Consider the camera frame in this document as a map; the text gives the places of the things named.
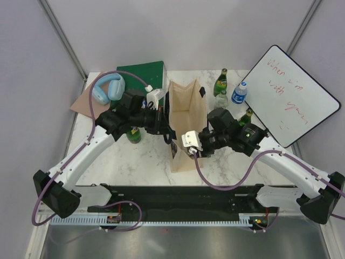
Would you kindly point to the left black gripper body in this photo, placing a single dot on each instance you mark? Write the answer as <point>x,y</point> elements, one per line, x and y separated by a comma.
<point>149,120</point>

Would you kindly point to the green ring binder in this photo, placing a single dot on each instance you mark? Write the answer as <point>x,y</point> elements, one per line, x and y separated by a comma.
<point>153,74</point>

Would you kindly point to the light blue headphones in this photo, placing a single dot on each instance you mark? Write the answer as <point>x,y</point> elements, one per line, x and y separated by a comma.
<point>108,88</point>

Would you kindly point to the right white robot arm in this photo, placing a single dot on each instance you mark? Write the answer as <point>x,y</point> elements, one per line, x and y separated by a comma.
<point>315,192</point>

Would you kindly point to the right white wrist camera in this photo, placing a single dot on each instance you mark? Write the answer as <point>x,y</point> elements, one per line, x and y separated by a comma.
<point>191,142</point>

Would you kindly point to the green Perrier glass bottle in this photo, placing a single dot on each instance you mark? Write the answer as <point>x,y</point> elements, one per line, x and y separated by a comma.
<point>221,83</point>

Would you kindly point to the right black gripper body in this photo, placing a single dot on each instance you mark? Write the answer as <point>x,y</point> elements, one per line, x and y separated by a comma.
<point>212,141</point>

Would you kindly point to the blue-capped water bottle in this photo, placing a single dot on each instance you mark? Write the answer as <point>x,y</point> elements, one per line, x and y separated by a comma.
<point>239,93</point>

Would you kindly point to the white whiteboard black frame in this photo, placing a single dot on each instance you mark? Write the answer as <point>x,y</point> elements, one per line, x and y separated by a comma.
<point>287,100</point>

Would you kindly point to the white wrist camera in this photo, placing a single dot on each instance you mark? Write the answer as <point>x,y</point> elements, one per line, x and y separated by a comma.
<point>154,96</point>
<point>191,142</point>

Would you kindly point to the beige canvas tote bag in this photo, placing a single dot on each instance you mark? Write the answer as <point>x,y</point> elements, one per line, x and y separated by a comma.
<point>187,112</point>

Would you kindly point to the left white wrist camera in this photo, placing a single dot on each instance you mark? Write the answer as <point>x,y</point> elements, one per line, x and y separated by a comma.
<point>154,96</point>

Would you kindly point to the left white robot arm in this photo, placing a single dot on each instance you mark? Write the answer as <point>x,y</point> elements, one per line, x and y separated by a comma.
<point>56,188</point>

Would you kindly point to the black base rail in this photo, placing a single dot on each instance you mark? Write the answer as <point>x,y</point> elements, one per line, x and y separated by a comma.
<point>189,202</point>

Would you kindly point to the white cable duct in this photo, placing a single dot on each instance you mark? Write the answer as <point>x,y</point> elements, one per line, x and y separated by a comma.
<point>107,220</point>

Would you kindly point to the clear green-capped bottle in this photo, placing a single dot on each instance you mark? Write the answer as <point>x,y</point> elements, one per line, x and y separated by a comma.
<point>221,100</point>

